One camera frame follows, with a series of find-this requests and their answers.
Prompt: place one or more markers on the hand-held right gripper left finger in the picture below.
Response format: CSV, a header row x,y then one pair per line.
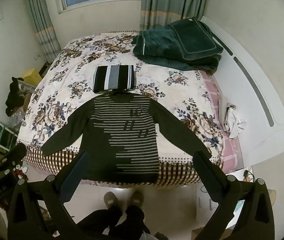
x,y
75,177

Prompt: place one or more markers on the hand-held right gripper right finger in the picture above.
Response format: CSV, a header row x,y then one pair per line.
x,y
207,177

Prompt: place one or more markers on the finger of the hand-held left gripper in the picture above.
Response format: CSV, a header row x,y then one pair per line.
x,y
13,155

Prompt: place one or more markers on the dark green striped sweater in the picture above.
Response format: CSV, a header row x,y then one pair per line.
x,y
122,135

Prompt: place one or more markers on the grey slipper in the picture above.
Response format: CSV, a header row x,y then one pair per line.
x,y
137,198
111,198

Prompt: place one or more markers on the person's left leg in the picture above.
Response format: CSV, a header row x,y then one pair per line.
x,y
99,220

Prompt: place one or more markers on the person's leg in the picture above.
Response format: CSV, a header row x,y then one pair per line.
x,y
99,220
134,220

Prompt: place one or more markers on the black cloth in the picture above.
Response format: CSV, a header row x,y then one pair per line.
x,y
14,97

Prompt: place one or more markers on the crumpled white cloth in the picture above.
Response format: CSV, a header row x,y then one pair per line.
x,y
233,121

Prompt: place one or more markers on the person's right leg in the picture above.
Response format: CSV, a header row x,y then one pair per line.
x,y
134,220

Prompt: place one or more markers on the pink plaid mattress sheet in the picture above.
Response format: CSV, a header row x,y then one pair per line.
x,y
213,97

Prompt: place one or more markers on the yellow box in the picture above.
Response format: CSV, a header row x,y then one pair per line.
x,y
32,76

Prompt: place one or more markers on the white bed headboard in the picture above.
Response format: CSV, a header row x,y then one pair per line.
x,y
252,105

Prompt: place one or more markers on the floral bed sheet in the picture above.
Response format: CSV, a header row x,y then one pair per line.
x,y
64,80

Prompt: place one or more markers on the black white teal sock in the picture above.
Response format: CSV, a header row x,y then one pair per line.
x,y
113,78

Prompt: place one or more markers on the grey green curtain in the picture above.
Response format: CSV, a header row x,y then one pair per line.
x,y
42,25
172,2

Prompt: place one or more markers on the dark green blanket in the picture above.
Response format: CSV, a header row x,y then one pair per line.
x,y
157,47

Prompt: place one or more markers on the dark green pillow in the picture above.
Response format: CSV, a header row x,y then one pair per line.
x,y
194,38

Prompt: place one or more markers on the white wall socket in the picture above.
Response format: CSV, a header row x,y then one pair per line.
x,y
37,57

